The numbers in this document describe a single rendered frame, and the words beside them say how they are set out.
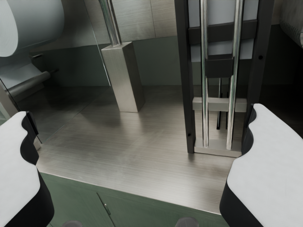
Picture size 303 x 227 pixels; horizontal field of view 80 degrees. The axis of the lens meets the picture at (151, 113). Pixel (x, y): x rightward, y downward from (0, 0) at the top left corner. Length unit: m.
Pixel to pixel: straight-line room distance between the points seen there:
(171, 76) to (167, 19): 0.26
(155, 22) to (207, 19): 0.52
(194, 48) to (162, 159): 0.31
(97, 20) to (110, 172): 0.74
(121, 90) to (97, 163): 0.31
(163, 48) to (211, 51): 0.50
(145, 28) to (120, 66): 0.28
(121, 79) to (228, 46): 0.43
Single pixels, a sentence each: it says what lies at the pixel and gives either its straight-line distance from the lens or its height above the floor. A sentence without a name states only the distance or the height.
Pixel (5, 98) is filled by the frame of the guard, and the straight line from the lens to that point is 0.72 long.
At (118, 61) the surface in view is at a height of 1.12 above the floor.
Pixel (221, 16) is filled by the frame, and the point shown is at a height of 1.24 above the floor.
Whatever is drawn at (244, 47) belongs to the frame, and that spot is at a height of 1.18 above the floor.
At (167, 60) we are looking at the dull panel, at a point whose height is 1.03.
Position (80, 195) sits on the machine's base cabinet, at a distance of 0.74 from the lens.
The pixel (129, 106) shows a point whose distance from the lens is 0.77.
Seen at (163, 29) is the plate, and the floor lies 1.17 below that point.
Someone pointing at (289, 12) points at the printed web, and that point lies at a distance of 0.68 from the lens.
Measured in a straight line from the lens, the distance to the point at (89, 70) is 0.99.
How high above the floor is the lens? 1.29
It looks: 32 degrees down
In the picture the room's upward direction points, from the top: 11 degrees counter-clockwise
